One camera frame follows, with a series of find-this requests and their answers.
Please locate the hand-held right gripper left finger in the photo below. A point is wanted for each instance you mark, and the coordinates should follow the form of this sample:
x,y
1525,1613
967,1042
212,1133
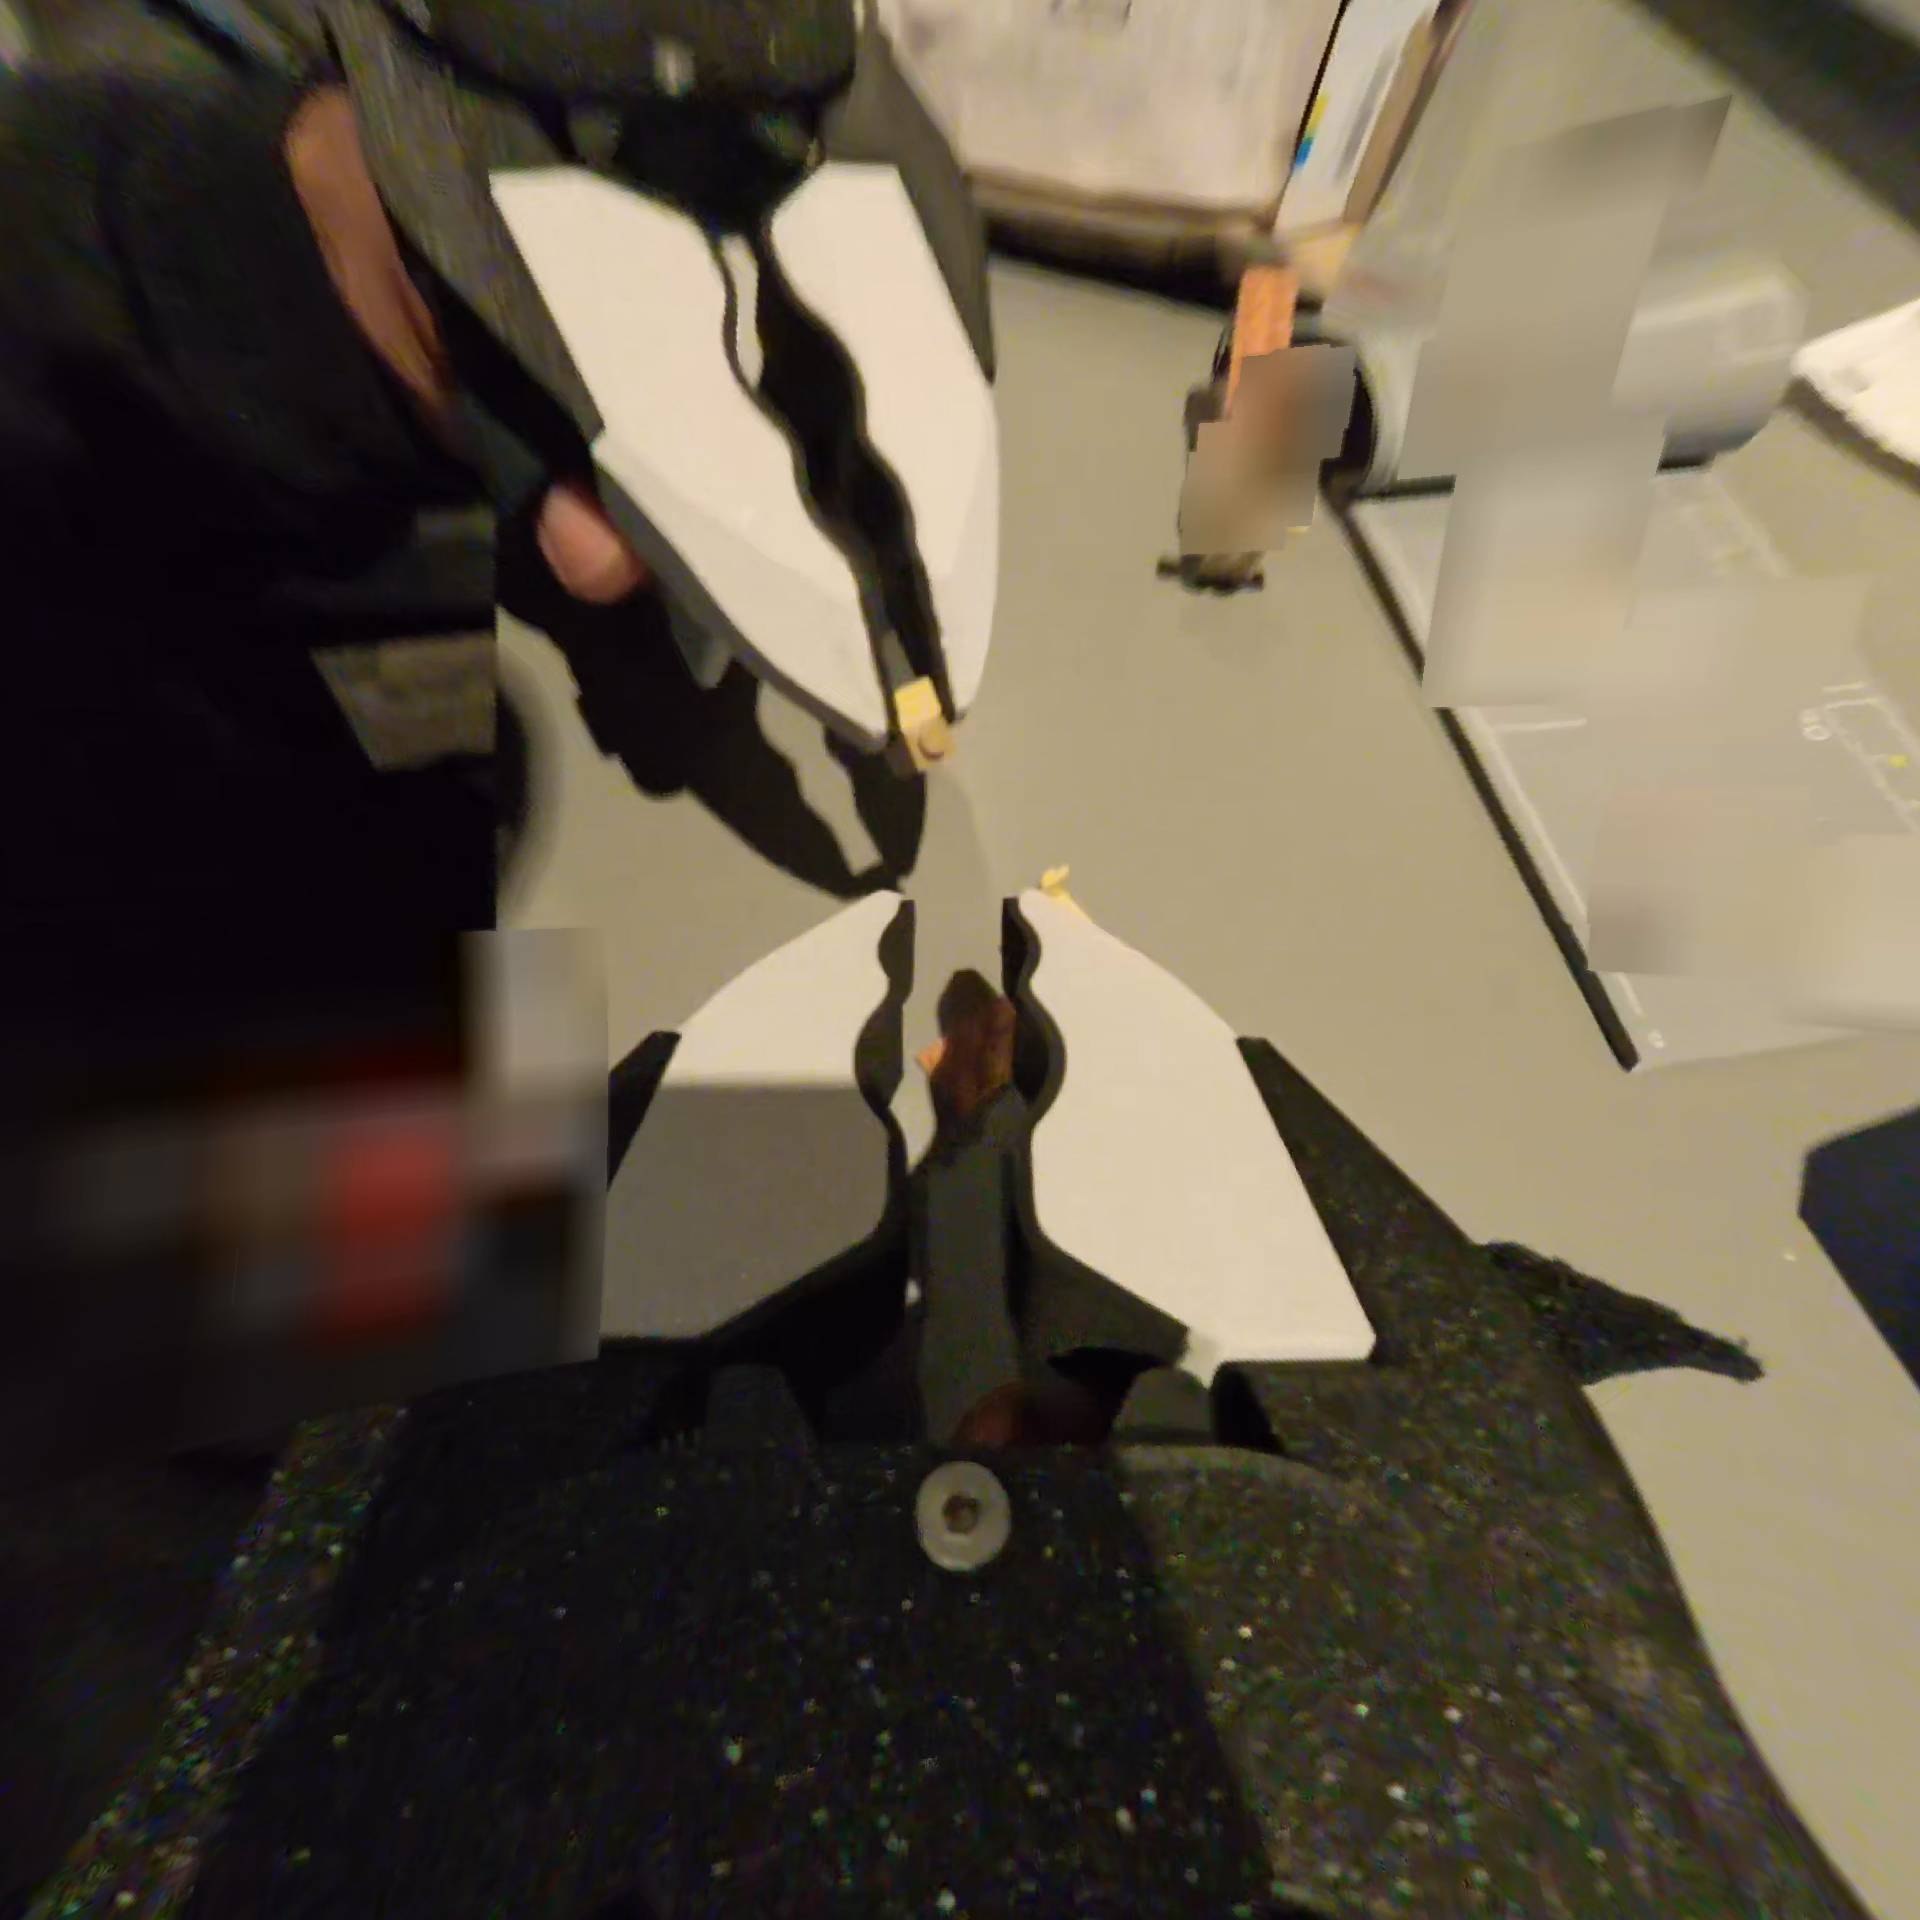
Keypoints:
x,y
750,1020

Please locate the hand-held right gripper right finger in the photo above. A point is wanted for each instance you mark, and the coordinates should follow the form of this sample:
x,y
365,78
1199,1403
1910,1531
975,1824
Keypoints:
x,y
1172,1140

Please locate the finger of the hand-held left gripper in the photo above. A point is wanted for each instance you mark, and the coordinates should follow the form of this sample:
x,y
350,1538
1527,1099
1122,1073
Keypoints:
x,y
931,404
675,404

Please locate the small tan brick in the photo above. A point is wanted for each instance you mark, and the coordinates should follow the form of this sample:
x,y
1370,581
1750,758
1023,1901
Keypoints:
x,y
917,716

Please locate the grey desk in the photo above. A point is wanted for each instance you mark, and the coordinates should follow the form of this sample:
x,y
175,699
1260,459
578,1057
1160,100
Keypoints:
x,y
1200,779

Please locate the person's left hand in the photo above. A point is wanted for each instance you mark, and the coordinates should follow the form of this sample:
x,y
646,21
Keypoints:
x,y
354,253

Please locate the orange and tan brick model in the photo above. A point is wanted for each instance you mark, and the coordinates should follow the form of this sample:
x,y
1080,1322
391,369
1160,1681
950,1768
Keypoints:
x,y
1260,323

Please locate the white printed paper bag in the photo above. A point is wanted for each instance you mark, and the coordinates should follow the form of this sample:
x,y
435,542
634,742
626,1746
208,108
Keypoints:
x,y
1110,89

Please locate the grey instruction booklet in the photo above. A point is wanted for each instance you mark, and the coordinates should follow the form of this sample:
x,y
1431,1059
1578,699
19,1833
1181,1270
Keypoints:
x,y
1547,779

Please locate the empty white paper bag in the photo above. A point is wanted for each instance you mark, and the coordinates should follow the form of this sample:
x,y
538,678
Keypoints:
x,y
1869,389

